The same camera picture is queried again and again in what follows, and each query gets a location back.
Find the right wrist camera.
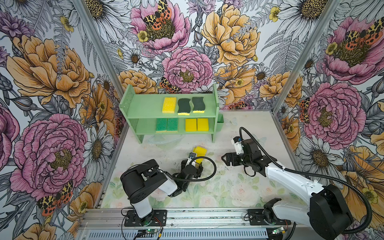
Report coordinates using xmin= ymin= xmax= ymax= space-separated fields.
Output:
xmin=231 ymin=137 xmax=244 ymax=155

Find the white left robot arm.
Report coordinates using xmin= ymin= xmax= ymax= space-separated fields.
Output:
xmin=120 ymin=159 xmax=204 ymax=220

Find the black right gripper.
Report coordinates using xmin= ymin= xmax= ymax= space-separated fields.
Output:
xmin=221 ymin=152 xmax=253 ymax=167

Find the small yellow sponge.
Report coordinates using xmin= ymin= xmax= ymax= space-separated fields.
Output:
xmin=185 ymin=119 xmax=197 ymax=132

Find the dark green scrub sponge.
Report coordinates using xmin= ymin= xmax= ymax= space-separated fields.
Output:
xmin=192 ymin=97 xmax=206 ymax=114

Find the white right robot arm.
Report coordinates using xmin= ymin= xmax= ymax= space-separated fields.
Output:
xmin=222 ymin=137 xmax=353 ymax=240

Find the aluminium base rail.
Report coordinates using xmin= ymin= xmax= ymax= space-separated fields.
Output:
xmin=76 ymin=208 xmax=290 ymax=240

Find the green circuit board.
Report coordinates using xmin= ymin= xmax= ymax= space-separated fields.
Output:
xmin=138 ymin=229 xmax=159 ymax=235

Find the light green scrub sponge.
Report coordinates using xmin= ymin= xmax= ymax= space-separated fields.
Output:
xmin=167 ymin=118 xmax=179 ymax=133

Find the black corrugated right cable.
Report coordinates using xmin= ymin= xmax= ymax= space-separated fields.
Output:
xmin=239 ymin=126 xmax=373 ymax=235

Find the large yellow sponge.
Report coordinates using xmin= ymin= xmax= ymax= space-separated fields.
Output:
xmin=193 ymin=146 xmax=207 ymax=164
xmin=162 ymin=97 xmax=177 ymax=114

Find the green metal shelf unit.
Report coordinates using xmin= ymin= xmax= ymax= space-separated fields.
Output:
xmin=120 ymin=85 xmax=220 ymax=144

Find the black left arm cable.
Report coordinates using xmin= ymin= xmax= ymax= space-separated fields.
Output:
xmin=119 ymin=155 xmax=217 ymax=211

